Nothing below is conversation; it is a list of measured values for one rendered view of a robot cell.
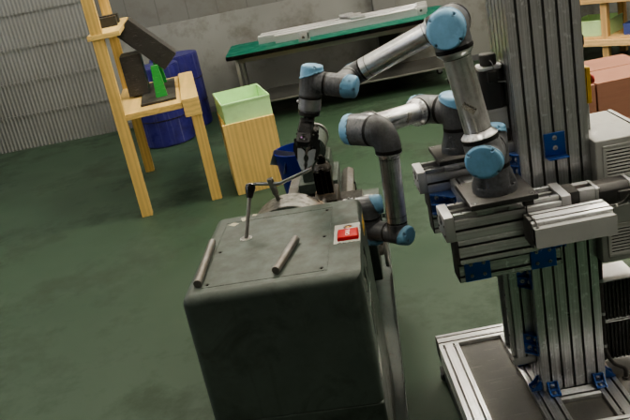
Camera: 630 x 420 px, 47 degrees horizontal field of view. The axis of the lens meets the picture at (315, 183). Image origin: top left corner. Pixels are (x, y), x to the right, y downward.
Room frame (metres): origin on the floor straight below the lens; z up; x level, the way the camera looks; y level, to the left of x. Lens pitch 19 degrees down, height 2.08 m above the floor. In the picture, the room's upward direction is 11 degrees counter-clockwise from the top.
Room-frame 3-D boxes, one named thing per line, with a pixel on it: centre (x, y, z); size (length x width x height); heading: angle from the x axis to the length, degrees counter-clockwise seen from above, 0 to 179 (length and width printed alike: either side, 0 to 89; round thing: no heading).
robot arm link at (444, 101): (2.79, -0.60, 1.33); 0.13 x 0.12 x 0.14; 42
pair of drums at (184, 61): (9.23, 1.56, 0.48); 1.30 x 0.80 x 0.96; 179
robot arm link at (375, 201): (2.58, -0.18, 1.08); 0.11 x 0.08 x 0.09; 82
